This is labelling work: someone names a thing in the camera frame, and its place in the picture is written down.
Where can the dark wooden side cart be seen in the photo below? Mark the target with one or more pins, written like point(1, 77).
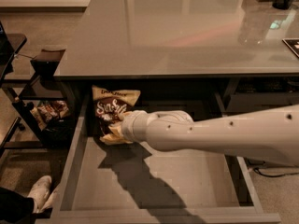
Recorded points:
point(24, 93)

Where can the white shoe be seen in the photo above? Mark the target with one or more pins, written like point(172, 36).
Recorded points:
point(41, 194)

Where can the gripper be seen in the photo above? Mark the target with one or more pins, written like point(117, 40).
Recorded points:
point(129, 127)

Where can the grey counter cabinet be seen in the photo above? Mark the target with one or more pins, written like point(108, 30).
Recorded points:
point(183, 55)

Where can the black tablet on counter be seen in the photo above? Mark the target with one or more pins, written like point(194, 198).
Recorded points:
point(293, 45)

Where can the snack bags on cart shelf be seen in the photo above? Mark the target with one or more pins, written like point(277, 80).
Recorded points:
point(47, 111)

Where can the brown sea salt chip bag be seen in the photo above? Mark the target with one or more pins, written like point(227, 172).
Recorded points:
point(107, 106)

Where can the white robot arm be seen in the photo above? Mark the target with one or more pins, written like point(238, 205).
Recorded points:
point(174, 130)

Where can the open grey top drawer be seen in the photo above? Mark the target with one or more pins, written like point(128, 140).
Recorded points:
point(136, 184)

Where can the black trouser leg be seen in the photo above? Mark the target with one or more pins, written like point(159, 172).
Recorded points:
point(14, 207)

